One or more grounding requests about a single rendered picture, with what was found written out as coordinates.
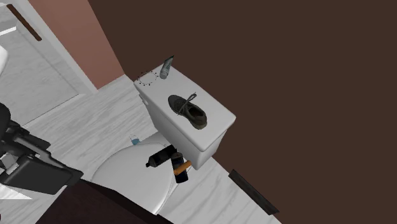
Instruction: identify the white toilet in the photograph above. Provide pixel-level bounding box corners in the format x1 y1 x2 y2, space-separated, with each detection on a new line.
90 63 237 216

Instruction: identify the black bottle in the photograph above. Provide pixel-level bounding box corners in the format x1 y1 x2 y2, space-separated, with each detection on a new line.
145 144 178 169

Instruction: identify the black spray can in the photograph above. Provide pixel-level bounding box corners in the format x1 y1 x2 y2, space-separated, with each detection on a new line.
170 151 190 184

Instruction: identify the orange cylinder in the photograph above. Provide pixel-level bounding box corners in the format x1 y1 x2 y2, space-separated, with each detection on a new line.
172 160 193 176

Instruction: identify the dark olive lace-up shoe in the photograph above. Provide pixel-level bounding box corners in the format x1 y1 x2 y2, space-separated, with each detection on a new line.
167 92 208 130

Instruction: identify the pale grey squeeze tube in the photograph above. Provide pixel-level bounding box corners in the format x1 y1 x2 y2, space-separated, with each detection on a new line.
159 55 175 80

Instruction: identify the white door with brown handle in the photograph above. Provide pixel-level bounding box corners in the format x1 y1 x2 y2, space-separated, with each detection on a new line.
0 0 99 125

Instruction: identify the black bead ring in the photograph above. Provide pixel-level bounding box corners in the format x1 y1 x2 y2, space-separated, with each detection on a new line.
137 70 158 87

